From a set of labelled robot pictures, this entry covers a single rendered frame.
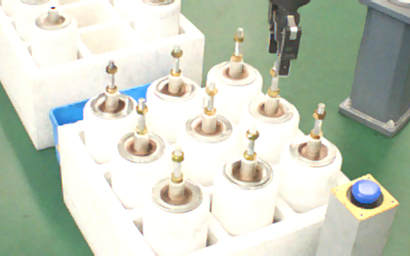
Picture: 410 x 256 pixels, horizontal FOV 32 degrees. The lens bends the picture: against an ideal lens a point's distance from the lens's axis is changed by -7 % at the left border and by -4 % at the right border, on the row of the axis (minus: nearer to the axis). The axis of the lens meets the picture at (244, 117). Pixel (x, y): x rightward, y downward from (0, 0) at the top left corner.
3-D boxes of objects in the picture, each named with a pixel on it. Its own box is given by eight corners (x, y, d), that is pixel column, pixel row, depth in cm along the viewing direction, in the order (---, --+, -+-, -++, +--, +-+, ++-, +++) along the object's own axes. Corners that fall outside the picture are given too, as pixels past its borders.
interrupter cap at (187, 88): (192, 77, 131) (193, 74, 131) (200, 102, 126) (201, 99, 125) (149, 80, 130) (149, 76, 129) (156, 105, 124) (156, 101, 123)
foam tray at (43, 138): (129, 27, 193) (132, -35, 183) (200, 106, 167) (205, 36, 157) (-11, 60, 175) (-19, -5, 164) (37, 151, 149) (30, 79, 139)
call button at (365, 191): (366, 186, 103) (369, 174, 101) (383, 203, 100) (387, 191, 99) (344, 194, 101) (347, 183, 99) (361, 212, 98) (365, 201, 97)
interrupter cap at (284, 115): (278, 94, 129) (278, 91, 129) (301, 119, 124) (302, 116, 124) (239, 104, 126) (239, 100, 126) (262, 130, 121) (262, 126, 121)
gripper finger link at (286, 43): (284, 24, 109) (277, 52, 113) (285, 32, 107) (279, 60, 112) (301, 24, 109) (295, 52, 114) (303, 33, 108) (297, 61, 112)
